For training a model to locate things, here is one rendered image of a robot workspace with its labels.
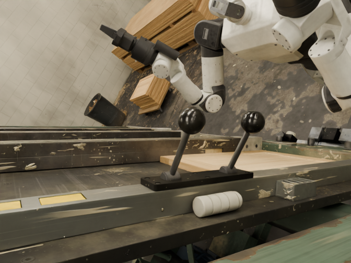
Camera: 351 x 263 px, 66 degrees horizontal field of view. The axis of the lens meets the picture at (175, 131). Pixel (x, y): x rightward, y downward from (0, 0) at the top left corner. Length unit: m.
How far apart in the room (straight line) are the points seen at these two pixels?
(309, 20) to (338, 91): 0.19
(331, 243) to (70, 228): 0.27
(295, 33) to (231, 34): 0.40
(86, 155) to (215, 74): 0.61
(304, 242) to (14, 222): 0.28
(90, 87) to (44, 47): 1.17
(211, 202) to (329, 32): 0.46
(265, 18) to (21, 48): 5.68
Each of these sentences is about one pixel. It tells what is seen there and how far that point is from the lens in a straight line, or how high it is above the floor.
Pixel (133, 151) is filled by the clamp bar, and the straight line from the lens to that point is 0.82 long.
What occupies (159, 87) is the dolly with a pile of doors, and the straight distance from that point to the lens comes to 4.16.
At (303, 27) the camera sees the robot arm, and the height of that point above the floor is 1.41.
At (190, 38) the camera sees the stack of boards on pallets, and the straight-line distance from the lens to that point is 4.70.
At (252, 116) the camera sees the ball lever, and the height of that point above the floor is 1.46.
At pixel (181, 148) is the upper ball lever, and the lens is 0.38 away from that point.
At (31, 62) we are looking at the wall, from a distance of 6.21.
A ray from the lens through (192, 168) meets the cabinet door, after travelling 0.72.
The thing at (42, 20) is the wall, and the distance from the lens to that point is 6.58.
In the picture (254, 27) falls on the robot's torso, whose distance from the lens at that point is 0.91.
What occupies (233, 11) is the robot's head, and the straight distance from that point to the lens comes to 0.85.
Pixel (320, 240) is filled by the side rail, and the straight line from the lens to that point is 0.26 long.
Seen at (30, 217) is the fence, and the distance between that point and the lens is 0.35.
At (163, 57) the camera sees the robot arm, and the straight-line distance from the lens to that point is 1.04.
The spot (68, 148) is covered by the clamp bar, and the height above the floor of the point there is 1.56.
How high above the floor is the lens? 1.73
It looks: 29 degrees down
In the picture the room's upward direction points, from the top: 55 degrees counter-clockwise
